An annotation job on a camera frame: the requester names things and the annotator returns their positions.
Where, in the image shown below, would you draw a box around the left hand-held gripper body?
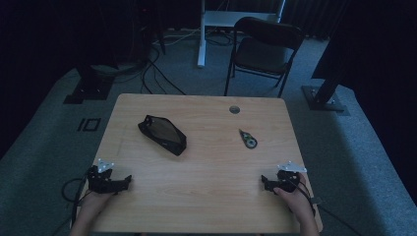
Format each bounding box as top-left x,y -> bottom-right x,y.
86,158 -> 116,195

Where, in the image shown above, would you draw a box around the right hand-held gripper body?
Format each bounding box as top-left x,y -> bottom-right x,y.
275,160 -> 308,195

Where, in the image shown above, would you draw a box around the person's left hand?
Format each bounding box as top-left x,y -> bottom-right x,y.
78,190 -> 116,215

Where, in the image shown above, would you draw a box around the person's right hand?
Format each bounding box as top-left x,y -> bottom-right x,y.
272,172 -> 317,218

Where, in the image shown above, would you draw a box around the small black key fob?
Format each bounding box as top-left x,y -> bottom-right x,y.
238,128 -> 259,150

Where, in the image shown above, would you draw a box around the black floor tape marking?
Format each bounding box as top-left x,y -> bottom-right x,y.
76,117 -> 102,133

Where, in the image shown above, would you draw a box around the black pencil case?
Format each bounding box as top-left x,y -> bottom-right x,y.
137,114 -> 188,157

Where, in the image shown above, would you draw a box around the black slanted stand with base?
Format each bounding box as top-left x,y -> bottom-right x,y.
301,0 -> 351,116

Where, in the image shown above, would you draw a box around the black folding chair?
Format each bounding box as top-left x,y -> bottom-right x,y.
223,16 -> 305,99

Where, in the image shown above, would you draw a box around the left hand-held gripper cable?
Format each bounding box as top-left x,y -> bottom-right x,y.
60,176 -> 93,232

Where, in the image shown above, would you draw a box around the hand-held gripper cable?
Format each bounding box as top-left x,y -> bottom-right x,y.
289,178 -> 363,236
60,176 -> 93,232

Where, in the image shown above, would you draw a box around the right hand-held gripper cable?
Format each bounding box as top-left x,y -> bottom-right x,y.
289,178 -> 363,236

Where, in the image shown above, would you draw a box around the black stand with base plate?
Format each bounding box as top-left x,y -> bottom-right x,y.
63,48 -> 116,105

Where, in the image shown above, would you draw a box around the black floor cables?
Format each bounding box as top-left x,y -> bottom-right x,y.
112,28 -> 237,96

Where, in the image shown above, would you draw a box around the white desk frame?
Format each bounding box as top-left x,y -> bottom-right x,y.
197,0 -> 287,69

